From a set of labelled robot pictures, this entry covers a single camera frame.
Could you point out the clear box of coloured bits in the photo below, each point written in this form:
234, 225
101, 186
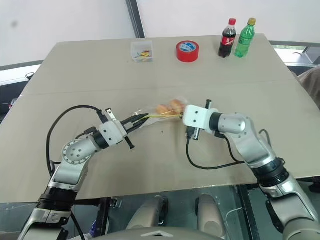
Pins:
142, 51

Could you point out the red tape roll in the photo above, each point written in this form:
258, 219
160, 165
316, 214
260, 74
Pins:
187, 52

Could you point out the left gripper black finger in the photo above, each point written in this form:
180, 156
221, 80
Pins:
136, 118
136, 125

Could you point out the purple shoe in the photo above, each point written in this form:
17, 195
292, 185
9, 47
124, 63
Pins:
94, 228

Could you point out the person's grey trouser leg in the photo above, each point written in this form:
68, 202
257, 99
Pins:
311, 85

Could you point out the green bottle yellow cap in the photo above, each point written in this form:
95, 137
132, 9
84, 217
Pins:
244, 40

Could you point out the cola bottle red cap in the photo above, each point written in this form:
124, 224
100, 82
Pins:
227, 40

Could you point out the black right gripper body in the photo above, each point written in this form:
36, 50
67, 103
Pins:
193, 133

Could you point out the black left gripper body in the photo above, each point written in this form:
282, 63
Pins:
128, 140

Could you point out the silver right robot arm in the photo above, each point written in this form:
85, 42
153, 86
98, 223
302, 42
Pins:
252, 147

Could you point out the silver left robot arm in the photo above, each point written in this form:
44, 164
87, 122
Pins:
72, 160

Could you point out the dark wall pillar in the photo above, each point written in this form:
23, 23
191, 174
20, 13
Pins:
136, 18

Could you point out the orange doughnut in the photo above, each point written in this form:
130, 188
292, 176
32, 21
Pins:
161, 108

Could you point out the grey robot torso edge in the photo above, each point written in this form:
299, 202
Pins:
160, 234

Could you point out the sesame bread bun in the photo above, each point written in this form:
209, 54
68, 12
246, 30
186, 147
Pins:
176, 105

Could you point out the clear yellow-zip plastic bag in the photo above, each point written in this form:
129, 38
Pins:
150, 111

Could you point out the rounded grey robot leg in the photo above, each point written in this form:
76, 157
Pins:
211, 216
147, 213

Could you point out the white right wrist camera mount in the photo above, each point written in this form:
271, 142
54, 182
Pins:
196, 117

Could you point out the black metal table leg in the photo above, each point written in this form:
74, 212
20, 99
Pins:
103, 215
248, 212

